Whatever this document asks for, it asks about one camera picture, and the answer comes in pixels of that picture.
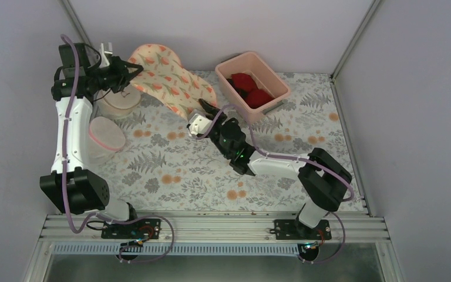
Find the aluminium frame post left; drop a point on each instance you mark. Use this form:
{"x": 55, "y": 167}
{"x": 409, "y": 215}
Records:
{"x": 75, "y": 21}

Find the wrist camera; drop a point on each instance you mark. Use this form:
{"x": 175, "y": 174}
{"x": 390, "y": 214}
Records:
{"x": 106, "y": 53}
{"x": 198, "y": 123}

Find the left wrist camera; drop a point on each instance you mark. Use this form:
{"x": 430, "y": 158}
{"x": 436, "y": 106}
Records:
{"x": 106, "y": 53}

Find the white pink-trimmed mesh laundry bag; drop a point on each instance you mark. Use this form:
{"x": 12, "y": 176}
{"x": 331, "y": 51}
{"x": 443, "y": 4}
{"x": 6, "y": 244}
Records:
{"x": 105, "y": 140}

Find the red bra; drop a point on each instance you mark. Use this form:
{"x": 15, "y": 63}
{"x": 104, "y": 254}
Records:
{"x": 247, "y": 88}

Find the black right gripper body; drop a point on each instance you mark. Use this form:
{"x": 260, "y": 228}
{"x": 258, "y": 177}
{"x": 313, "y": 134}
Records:
{"x": 222, "y": 117}

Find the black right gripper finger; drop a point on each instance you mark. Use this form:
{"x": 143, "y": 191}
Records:
{"x": 215, "y": 114}
{"x": 206, "y": 106}

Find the aluminium frame post right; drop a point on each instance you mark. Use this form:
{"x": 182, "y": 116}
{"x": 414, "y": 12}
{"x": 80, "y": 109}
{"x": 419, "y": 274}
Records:
{"x": 371, "y": 11}

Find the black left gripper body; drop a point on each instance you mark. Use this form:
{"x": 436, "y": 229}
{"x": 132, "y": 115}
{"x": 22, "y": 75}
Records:
{"x": 115, "y": 80}

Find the aluminium frame post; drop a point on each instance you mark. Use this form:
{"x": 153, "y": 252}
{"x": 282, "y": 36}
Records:
{"x": 75, "y": 21}
{"x": 371, "y": 11}

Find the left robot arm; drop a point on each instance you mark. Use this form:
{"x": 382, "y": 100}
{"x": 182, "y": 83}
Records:
{"x": 71, "y": 186}

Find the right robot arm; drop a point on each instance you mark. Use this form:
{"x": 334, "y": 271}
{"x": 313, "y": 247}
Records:
{"x": 326, "y": 181}

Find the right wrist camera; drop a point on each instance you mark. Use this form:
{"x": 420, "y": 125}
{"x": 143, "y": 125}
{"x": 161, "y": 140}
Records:
{"x": 198, "y": 123}

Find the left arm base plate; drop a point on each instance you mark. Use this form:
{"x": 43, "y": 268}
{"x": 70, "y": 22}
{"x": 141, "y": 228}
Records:
{"x": 140, "y": 230}

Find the pink plastic bin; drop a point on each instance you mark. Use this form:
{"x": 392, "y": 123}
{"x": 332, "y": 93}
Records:
{"x": 250, "y": 63}

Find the floral peach mesh laundry bag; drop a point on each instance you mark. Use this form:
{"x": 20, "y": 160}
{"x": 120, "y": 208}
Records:
{"x": 164, "y": 78}

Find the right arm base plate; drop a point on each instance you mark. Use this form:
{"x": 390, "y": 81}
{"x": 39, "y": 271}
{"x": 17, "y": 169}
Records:
{"x": 291, "y": 229}

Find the beige round mesh laundry bag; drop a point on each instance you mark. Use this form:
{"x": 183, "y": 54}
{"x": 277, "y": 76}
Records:
{"x": 121, "y": 104}

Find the aluminium front rail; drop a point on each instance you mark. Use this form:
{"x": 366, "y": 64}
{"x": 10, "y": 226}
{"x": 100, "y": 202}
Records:
{"x": 238, "y": 227}

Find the floral patterned table mat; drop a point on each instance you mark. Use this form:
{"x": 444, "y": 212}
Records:
{"x": 162, "y": 168}

